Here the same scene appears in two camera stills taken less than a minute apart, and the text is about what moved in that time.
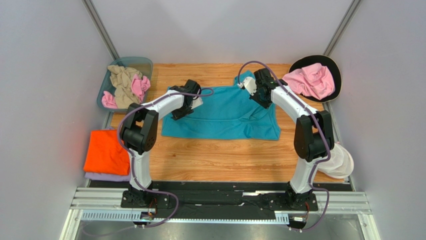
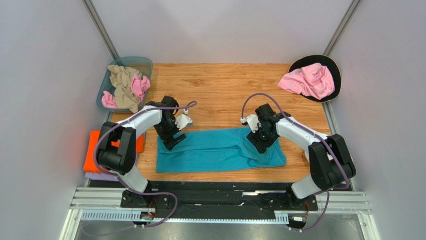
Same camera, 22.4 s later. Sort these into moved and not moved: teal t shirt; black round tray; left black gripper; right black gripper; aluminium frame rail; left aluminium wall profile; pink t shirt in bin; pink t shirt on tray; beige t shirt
Moved: left black gripper; right black gripper; teal t shirt
Not moved: beige t shirt; aluminium frame rail; black round tray; left aluminium wall profile; pink t shirt on tray; pink t shirt in bin
